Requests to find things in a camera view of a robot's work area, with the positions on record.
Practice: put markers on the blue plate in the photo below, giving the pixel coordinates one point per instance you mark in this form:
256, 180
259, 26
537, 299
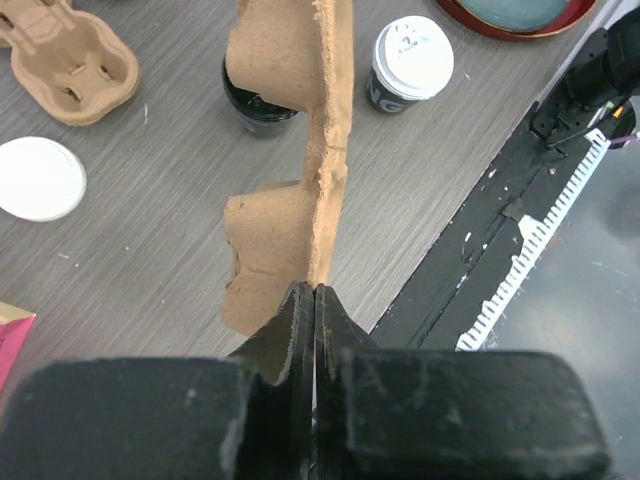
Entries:
516, 15

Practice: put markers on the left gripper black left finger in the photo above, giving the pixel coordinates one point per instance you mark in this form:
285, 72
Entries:
245, 416

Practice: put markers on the white cup lid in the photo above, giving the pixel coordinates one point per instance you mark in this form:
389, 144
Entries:
413, 58
41, 180

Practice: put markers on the red round tray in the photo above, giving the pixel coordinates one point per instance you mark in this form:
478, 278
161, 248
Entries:
576, 11

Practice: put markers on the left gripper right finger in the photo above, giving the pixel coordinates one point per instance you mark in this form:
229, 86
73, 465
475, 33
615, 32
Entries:
415, 414

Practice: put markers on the black coffee cup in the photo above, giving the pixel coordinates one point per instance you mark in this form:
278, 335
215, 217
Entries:
262, 119
383, 100

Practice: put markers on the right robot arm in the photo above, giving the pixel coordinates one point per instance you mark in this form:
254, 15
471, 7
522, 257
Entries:
602, 78

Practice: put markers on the pink paper gift bag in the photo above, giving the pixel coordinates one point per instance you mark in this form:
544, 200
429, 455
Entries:
15, 325

